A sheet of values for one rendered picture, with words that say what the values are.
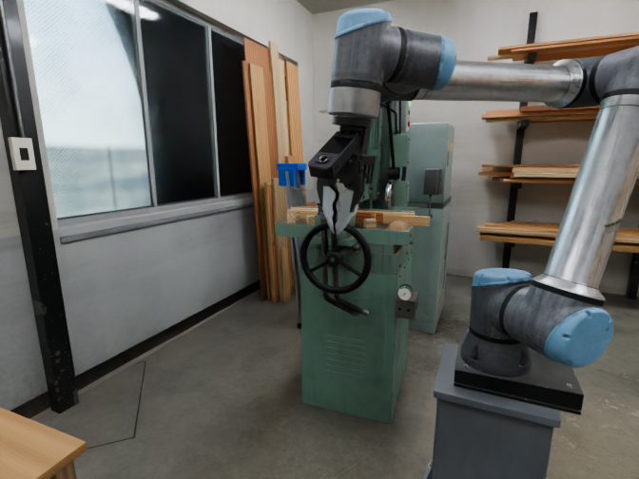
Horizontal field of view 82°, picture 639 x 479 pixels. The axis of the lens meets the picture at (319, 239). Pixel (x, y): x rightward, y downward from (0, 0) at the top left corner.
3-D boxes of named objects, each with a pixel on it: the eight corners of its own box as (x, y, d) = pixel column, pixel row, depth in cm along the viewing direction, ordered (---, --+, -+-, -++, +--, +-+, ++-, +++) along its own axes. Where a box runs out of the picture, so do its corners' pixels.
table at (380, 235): (264, 239, 160) (263, 226, 159) (293, 228, 188) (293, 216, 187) (405, 251, 140) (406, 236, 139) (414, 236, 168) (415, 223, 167)
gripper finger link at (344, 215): (359, 233, 73) (366, 186, 71) (347, 238, 68) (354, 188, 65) (345, 230, 74) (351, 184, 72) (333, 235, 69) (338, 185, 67)
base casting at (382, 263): (299, 265, 168) (299, 245, 166) (337, 239, 220) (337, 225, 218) (398, 276, 153) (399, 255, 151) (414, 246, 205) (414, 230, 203)
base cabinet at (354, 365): (300, 403, 182) (299, 265, 167) (336, 348, 235) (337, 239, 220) (391, 425, 167) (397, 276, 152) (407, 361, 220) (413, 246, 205)
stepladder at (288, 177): (292, 329, 265) (272, 163, 245) (306, 315, 288) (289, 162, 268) (312, 331, 258) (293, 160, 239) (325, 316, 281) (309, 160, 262)
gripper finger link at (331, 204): (345, 230, 74) (351, 184, 72) (333, 235, 69) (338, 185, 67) (332, 227, 76) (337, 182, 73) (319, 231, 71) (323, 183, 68)
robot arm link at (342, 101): (370, 87, 59) (318, 86, 63) (366, 119, 60) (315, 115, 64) (388, 96, 67) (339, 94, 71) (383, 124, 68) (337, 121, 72)
